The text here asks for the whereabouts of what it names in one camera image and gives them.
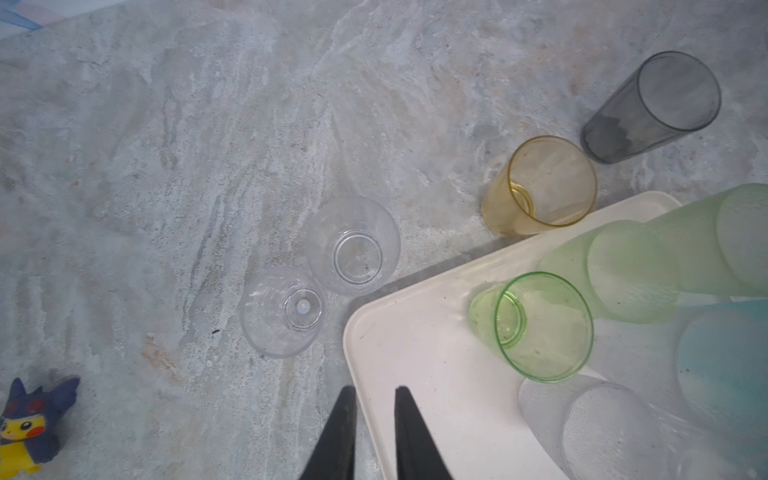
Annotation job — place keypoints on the small clear glass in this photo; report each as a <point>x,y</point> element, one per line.
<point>281,311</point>
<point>352,245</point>

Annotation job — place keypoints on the dimpled light green cup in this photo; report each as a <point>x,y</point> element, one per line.
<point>623,270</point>

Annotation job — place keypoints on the smooth clear plastic cup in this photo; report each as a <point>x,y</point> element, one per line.
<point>709,459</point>

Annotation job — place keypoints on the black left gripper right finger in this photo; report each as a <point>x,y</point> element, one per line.
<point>417,456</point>

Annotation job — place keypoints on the dimpled yellow-green plastic cup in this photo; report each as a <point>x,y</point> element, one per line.
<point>720,242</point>

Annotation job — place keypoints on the yellow plastic cup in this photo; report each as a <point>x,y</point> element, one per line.
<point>548,183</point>

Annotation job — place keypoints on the dimpled clear cup front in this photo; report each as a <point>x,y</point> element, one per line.
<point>595,429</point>

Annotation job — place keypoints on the smooth green plastic cup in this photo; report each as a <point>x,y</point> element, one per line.
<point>538,323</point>

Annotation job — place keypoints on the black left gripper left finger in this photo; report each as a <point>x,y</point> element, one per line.
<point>333,457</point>

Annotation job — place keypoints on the smoky grey plastic cup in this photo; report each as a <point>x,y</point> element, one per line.
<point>672,94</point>

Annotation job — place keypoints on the cream plastic tray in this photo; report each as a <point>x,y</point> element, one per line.
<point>419,337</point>

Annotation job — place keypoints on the purple yellow toy figure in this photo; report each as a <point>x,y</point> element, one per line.
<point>28,440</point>

